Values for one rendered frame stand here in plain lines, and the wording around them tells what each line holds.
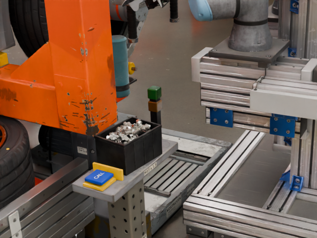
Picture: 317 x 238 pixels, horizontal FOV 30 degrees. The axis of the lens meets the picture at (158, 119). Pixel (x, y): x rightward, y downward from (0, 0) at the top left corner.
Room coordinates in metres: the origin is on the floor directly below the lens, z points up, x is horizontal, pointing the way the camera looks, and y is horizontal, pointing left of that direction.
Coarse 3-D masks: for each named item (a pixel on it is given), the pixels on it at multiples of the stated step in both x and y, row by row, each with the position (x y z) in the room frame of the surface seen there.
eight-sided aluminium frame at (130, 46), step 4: (144, 20) 2.78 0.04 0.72; (136, 24) 2.74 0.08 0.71; (140, 24) 2.75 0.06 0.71; (140, 28) 2.75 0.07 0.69; (140, 32) 2.74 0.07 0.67; (128, 44) 2.67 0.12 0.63; (132, 44) 2.68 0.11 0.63; (128, 48) 2.66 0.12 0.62; (132, 48) 2.67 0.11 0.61; (128, 52) 2.65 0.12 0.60; (132, 52) 2.67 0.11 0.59; (128, 56) 2.64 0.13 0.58
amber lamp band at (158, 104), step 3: (150, 102) 2.01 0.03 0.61; (153, 102) 2.01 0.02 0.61; (156, 102) 2.00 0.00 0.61; (159, 102) 2.01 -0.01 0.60; (150, 105) 2.01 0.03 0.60; (153, 105) 2.00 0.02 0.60; (156, 105) 2.00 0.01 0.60; (159, 105) 2.01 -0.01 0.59; (150, 108) 2.01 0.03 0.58; (153, 108) 2.00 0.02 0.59; (156, 108) 2.00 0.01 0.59; (159, 108) 2.01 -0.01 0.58; (153, 111) 2.01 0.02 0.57; (156, 111) 2.00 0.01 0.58
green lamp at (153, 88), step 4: (148, 88) 2.02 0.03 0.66; (152, 88) 2.02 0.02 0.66; (156, 88) 2.01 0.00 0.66; (160, 88) 2.02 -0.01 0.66; (148, 92) 2.01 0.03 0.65; (152, 92) 2.00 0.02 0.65; (156, 92) 2.00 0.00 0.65; (160, 92) 2.02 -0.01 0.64; (148, 96) 2.01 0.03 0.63; (152, 96) 2.00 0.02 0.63; (156, 96) 2.00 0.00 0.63; (160, 96) 2.02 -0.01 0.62
